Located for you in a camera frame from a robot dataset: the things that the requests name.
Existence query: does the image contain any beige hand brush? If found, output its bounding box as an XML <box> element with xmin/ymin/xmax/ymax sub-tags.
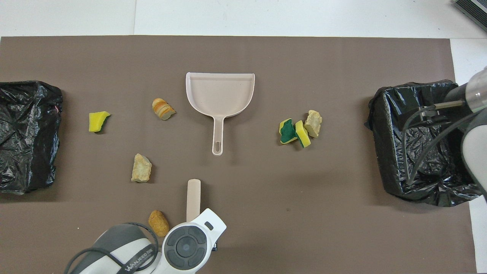
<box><xmin>186</xmin><ymin>179</ymin><xmax>201</xmax><ymax>223</ymax></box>

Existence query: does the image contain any brown oval bread roll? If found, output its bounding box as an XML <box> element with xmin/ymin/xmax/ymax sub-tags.
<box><xmin>148</xmin><ymin>210</ymin><xmax>170</xmax><ymax>237</ymax></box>

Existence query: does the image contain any large pale bread chunk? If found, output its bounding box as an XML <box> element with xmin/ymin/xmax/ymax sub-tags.
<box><xmin>131</xmin><ymin>153</ymin><xmax>153</xmax><ymax>183</ymax></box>

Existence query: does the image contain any green topped sponge piece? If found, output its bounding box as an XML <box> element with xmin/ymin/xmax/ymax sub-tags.
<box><xmin>279</xmin><ymin>118</ymin><xmax>298</xmax><ymax>145</ymax></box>

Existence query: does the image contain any yellow sponge green edge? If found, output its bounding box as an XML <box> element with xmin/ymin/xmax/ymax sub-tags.
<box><xmin>295</xmin><ymin>120</ymin><xmax>312</xmax><ymax>148</ymax></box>

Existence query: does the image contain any striped orange bread piece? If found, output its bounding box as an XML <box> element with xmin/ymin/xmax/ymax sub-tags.
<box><xmin>152</xmin><ymin>98</ymin><xmax>176</xmax><ymax>121</ymax></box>

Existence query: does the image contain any beige plastic dustpan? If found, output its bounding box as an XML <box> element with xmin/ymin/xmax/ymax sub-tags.
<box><xmin>185</xmin><ymin>72</ymin><xmax>256</xmax><ymax>157</ymax></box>

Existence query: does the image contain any small pale bread chunk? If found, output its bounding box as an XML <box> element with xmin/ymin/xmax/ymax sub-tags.
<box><xmin>304</xmin><ymin>110</ymin><xmax>323</xmax><ymax>138</ymax></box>

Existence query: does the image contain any plain yellow sponge piece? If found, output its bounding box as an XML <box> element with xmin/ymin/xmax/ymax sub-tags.
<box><xmin>89</xmin><ymin>111</ymin><xmax>111</xmax><ymax>133</ymax></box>

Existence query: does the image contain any black bag lined bin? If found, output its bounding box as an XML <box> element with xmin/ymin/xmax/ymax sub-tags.
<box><xmin>364</xmin><ymin>79</ymin><xmax>487</xmax><ymax>208</ymax></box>
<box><xmin>0</xmin><ymin>80</ymin><xmax>63</xmax><ymax>195</ymax></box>

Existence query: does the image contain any brown table mat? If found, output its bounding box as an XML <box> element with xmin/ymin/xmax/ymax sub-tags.
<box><xmin>0</xmin><ymin>35</ymin><xmax>477</xmax><ymax>274</ymax></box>

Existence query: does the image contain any dark grey ridged device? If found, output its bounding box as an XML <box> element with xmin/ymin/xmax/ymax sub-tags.
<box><xmin>454</xmin><ymin>0</ymin><xmax>487</xmax><ymax>33</ymax></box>

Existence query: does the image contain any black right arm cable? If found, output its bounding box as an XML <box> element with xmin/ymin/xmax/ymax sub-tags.
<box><xmin>403</xmin><ymin>102</ymin><xmax>476</xmax><ymax>185</ymax></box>

